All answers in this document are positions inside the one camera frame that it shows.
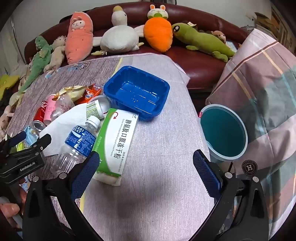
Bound metal pole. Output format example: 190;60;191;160
11;19;26;64

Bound yellow and white snack packet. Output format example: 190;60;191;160
51;85;88;103

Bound olive green crocodile plush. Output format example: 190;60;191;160
171;21;236;62

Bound pink drink can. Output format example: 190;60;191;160
43;94;58;126

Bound teal bin with clear liner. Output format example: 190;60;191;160
199;104;248;163

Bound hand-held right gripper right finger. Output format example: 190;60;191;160
193;149;270;241

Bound cardboard boxes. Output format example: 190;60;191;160
254;5;287;39

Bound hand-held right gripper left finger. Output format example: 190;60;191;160
22;151;104;241

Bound round black badge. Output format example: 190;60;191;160
242;159;258;176

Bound green and white medicine box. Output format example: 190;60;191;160
92;108;139;187

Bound grey printed tablecloth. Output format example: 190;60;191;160
5;53;218;241

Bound white paper napkin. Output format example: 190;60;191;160
39;103;102;157

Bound beige fluffy plush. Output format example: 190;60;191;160
43;35;67;73

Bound clear bottle with blue label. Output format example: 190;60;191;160
50;115;101;176

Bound plaid blanket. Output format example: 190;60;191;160
205;29;296;237

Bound small white green-label bottle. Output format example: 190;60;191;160
86;95;111;120

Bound orange carrot rabbit plush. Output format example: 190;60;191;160
143;4;173;53

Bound yellow plush toy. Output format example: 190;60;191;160
0;74;20;100

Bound small brown lion plush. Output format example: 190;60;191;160
211;30;227;44

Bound dark red leather sofa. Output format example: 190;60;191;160
24;0;255;95

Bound cream plush toy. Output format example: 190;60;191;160
0;105;15;137

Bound person's left hand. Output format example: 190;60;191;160
0;185;28;231

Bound clear plastic bag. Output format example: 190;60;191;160
51;95;75;121

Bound pink carrot rabbit plush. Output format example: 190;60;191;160
65;12;93;65

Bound orange snack wrapper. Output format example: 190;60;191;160
74;83;103;105

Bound white goose plush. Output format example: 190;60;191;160
91;6;146;56

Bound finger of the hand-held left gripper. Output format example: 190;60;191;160
30;134;52;154
2;131;27;151

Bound red drink can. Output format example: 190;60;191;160
32;101;50;132

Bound green dinosaur plush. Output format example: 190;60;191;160
17;36;53;93

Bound light blue carton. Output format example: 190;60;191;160
23;126;40;147

